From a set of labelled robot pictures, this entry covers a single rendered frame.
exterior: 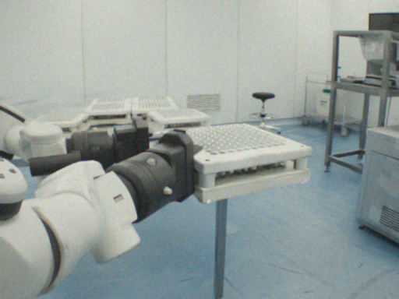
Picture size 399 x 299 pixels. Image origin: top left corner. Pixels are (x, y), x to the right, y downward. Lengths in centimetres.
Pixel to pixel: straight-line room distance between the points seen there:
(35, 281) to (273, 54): 583
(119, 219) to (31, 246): 23
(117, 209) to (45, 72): 441
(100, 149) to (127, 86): 430
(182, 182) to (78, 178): 24
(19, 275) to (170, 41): 496
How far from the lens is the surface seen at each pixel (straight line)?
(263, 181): 65
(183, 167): 56
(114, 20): 491
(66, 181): 38
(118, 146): 68
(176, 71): 515
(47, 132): 67
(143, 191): 46
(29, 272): 22
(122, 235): 43
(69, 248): 27
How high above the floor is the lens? 124
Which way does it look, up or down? 16 degrees down
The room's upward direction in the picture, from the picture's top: straight up
